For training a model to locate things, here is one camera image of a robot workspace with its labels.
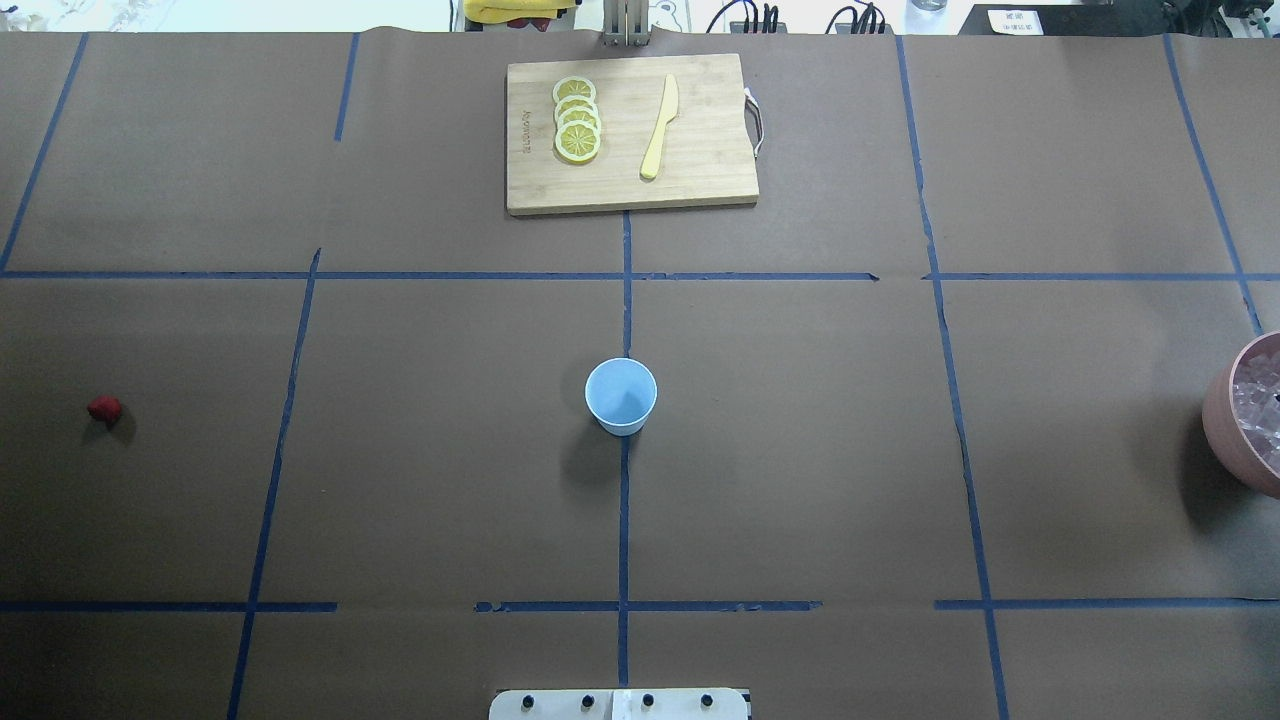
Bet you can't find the red strawberry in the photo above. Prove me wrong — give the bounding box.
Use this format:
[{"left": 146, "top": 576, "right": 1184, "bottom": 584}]
[{"left": 86, "top": 395, "right": 124, "bottom": 429}]

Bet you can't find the light blue plastic cup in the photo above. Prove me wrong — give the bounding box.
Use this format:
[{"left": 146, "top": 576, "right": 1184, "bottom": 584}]
[{"left": 584, "top": 357, "right": 659, "bottom": 437}]

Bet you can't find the bamboo cutting board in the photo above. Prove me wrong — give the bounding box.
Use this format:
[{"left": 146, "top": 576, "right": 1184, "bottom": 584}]
[{"left": 506, "top": 53, "right": 760, "bottom": 217}]

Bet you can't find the bottom lemon slice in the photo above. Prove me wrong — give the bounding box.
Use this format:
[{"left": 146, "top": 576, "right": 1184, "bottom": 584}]
[{"left": 554, "top": 135, "right": 602, "bottom": 165}]

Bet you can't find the lemon slice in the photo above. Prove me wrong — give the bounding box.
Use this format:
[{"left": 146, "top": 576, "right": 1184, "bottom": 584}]
[
  {"left": 554, "top": 135, "right": 602, "bottom": 165},
  {"left": 556, "top": 94, "right": 600, "bottom": 126},
  {"left": 556, "top": 120, "right": 602, "bottom": 143},
  {"left": 552, "top": 76, "right": 596, "bottom": 104}
]

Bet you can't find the yellow plastic knife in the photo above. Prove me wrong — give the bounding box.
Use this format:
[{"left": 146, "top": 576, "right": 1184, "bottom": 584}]
[{"left": 639, "top": 74, "right": 680, "bottom": 181}]

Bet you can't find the top lemon slice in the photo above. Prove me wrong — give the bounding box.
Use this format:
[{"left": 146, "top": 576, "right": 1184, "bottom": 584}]
[{"left": 552, "top": 76, "right": 596, "bottom": 104}]

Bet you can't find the yellow cloth bundle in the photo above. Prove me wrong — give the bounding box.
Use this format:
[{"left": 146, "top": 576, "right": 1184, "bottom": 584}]
[{"left": 463, "top": 0, "right": 581, "bottom": 26}]

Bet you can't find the white label card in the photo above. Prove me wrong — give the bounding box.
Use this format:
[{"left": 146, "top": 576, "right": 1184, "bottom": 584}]
[{"left": 986, "top": 8, "right": 1044, "bottom": 36}]

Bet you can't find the pink bowl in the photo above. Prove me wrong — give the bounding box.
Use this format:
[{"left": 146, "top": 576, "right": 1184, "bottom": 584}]
[{"left": 1201, "top": 331, "right": 1279, "bottom": 498}]

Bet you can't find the aluminium frame post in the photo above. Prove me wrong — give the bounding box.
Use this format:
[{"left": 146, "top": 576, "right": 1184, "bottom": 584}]
[{"left": 602, "top": 0, "right": 652, "bottom": 47}]

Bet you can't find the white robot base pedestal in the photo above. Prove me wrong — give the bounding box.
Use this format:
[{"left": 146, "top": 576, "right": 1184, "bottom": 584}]
[{"left": 488, "top": 687, "right": 753, "bottom": 719}]

